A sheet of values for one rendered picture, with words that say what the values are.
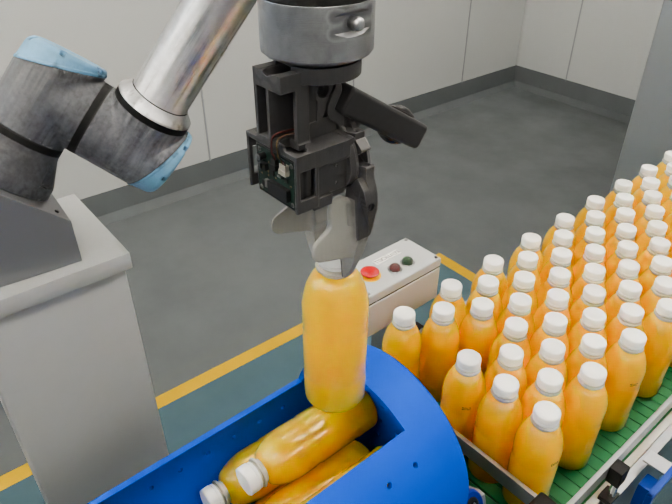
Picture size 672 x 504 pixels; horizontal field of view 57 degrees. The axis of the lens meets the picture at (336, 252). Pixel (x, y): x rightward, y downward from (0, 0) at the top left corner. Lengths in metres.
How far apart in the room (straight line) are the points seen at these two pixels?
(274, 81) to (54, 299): 0.92
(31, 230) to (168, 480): 0.58
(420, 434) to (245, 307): 2.16
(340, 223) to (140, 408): 1.11
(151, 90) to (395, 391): 0.72
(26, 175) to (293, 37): 0.86
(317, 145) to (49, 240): 0.85
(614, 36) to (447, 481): 4.70
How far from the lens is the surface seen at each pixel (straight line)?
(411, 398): 0.79
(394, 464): 0.76
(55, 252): 1.30
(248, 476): 0.83
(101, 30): 3.45
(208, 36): 1.17
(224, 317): 2.84
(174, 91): 1.20
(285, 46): 0.48
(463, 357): 1.02
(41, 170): 1.28
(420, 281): 1.23
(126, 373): 1.50
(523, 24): 5.71
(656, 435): 1.30
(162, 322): 2.87
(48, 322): 1.35
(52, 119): 1.25
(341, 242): 0.56
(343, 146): 0.51
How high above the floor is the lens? 1.80
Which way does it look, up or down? 34 degrees down
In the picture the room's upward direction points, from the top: straight up
